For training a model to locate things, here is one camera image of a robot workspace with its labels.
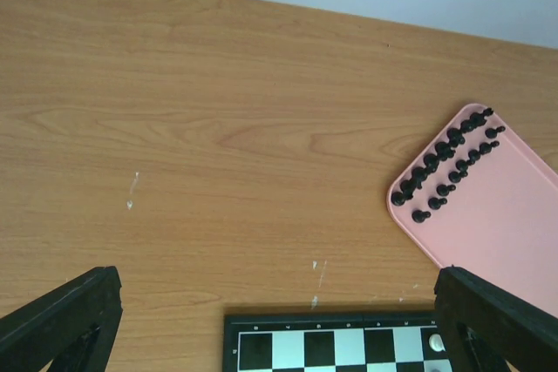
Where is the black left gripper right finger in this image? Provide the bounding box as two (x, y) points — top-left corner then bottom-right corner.
(434, 267), (557, 371)

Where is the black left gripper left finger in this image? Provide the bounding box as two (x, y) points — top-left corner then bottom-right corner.
(1, 266), (123, 371)

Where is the white chess piece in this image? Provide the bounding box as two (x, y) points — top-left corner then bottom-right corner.
(428, 333), (446, 353)

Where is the black chess piece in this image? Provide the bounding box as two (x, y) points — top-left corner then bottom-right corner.
(469, 107), (493, 128)
(459, 118), (479, 135)
(423, 153), (447, 173)
(412, 166), (438, 183)
(400, 175), (423, 191)
(434, 141), (455, 161)
(446, 127), (466, 149)

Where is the black and white chessboard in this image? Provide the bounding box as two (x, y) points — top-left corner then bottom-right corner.
(222, 310), (452, 372)

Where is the pink plastic tray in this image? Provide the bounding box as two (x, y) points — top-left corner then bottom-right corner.
(386, 104), (557, 315)

